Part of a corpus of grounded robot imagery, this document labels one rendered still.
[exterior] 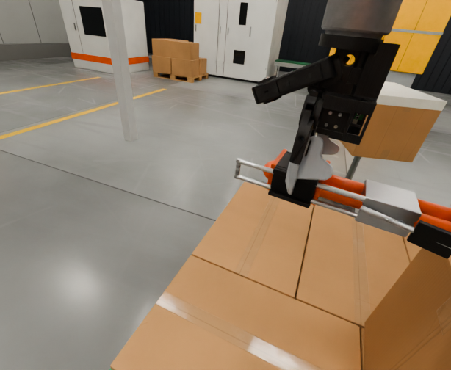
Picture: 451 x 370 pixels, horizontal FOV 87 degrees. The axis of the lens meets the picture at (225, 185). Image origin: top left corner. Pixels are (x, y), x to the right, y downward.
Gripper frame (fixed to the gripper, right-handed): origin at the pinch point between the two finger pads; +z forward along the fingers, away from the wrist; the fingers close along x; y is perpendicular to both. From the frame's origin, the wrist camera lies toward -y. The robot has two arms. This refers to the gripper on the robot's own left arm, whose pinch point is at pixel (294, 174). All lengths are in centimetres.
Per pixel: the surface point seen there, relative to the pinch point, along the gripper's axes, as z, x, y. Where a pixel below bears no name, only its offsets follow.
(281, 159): -2.0, -0.1, -2.6
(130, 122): 88, 162, -218
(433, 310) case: 20.6, 3.3, 30.3
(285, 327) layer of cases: 53, 6, 9
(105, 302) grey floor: 108, 1, -76
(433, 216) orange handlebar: 0.6, 1.3, 20.4
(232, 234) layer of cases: 54, 32, -21
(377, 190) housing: -1.3, 0.3, 12.2
